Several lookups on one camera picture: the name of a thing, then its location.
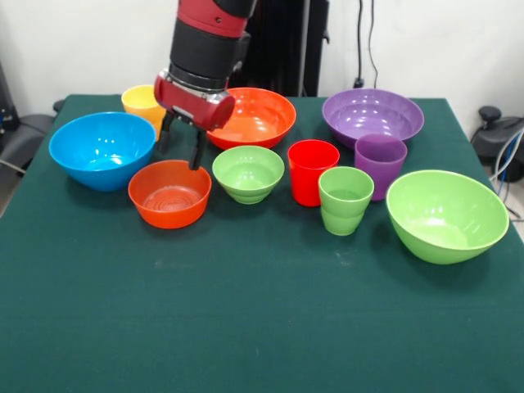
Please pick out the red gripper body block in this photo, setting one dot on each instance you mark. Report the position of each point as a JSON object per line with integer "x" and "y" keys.
{"x": 196, "y": 106}

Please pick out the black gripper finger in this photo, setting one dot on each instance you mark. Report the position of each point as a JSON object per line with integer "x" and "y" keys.
{"x": 165, "y": 135}
{"x": 197, "y": 153}

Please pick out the small green bowl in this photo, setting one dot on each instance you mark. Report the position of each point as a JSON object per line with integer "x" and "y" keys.
{"x": 247, "y": 172}

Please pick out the small orange bowl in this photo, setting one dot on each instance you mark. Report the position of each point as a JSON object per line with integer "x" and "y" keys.
{"x": 170, "y": 213}

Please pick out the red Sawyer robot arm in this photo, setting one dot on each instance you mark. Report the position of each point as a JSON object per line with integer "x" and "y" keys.
{"x": 204, "y": 45}

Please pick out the yellow cup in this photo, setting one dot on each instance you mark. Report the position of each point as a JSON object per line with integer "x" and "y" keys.
{"x": 137, "y": 102}

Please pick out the blue bowl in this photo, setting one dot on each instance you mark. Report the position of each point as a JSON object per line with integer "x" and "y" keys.
{"x": 102, "y": 147}

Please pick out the large orange bowl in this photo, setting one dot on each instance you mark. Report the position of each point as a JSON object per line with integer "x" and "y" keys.
{"x": 262, "y": 123}

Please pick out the red cup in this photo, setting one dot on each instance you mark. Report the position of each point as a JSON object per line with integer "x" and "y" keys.
{"x": 305, "y": 176}

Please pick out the green cup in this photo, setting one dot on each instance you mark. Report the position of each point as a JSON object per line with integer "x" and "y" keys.
{"x": 344, "y": 213}

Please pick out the black machine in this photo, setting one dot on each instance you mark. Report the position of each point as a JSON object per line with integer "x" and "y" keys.
{"x": 6, "y": 98}

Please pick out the dark green tablecloth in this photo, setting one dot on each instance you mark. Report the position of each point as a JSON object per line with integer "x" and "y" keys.
{"x": 262, "y": 307}

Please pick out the large purple bowl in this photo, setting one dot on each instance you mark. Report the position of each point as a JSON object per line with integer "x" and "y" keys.
{"x": 368, "y": 114}

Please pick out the purple cup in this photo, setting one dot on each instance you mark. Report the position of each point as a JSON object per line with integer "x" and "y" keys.
{"x": 385, "y": 163}

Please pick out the large green bowl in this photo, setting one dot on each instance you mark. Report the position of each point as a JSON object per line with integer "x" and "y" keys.
{"x": 442, "y": 213}

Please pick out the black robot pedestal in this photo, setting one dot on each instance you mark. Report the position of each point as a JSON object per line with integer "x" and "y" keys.
{"x": 286, "y": 41}

